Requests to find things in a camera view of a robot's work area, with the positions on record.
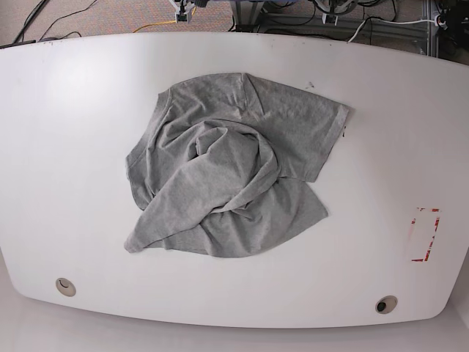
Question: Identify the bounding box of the yellow cable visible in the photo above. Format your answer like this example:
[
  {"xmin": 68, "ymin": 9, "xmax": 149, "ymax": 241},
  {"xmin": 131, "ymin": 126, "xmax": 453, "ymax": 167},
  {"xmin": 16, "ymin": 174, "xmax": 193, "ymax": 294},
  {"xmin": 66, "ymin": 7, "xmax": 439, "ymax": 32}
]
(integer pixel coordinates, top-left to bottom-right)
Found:
[{"xmin": 132, "ymin": 7, "xmax": 197, "ymax": 34}]

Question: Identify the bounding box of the red tape rectangle marking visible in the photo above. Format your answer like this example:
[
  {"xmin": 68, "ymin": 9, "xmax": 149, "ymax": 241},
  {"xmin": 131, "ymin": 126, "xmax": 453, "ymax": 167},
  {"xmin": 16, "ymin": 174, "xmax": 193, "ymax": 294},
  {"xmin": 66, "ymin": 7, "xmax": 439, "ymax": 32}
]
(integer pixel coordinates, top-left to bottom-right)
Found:
[{"xmin": 406, "ymin": 208, "xmax": 441, "ymax": 263}]

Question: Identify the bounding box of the table grommet hole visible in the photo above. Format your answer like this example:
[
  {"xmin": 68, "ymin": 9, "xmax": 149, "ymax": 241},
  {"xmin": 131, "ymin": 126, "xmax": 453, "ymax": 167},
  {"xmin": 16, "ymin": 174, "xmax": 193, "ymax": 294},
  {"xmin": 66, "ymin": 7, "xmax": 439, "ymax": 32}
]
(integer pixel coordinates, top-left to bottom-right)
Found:
[
  {"xmin": 56, "ymin": 278, "xmax": 76, "ymax": 297},
  {"xmin": 375, "ymin": 296, "xmax": 398, "ymax": 315}
]

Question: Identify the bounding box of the black floor cable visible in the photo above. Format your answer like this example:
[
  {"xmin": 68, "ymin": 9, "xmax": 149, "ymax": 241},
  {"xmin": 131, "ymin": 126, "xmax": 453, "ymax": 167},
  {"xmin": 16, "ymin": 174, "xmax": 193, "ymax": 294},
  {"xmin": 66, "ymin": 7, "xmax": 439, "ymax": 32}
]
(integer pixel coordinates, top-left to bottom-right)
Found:
[{"xmin": 12, "ymin": 0, "xmax": 100, "ymax": 43}]

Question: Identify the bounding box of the left table grommet hole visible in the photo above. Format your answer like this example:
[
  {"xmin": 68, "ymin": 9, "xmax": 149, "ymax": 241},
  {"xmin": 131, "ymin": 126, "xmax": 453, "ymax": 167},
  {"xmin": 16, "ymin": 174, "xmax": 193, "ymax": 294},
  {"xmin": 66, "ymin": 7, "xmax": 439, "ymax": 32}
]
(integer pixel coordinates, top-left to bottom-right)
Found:
[{"xmin": 56, "ymin": 278, "xmax": 76, "ymax": 297}]

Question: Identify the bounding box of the grey t-shirt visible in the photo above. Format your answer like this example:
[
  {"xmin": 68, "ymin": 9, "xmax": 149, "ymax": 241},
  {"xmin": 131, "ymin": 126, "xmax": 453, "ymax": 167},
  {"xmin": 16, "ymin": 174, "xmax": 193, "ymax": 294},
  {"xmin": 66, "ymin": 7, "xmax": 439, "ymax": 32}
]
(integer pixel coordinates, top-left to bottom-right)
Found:
[{"xmin": 124, "ymin": 73, "xmax": 350, "ymax": 258}]

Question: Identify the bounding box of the aluminium frame stand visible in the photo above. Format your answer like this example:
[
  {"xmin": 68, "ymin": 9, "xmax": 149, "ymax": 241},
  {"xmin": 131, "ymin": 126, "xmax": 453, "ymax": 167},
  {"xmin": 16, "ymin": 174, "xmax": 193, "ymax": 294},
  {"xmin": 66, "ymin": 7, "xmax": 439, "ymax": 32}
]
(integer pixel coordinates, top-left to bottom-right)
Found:
[{"xmin": 229, "ymin": 1, "xmax": 440, "ymax": 58}]

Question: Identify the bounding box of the white cable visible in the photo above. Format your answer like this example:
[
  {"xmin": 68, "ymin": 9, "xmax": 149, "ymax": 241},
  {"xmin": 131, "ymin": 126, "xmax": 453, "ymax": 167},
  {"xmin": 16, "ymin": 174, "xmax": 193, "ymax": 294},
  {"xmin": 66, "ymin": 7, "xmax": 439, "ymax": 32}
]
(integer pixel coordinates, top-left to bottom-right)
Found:
[{"xmin": 347, "ymin": 17, "xmax": 437, "ymax": 43}]

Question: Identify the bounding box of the right table grommet hole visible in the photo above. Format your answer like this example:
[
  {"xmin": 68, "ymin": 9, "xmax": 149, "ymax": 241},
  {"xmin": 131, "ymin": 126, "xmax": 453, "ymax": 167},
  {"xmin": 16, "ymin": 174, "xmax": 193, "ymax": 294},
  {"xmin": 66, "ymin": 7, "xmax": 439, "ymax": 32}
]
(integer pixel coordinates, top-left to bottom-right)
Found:
[{"xmin": 375, "ymin": 296, "xmax": 398, "ymax": 315}]

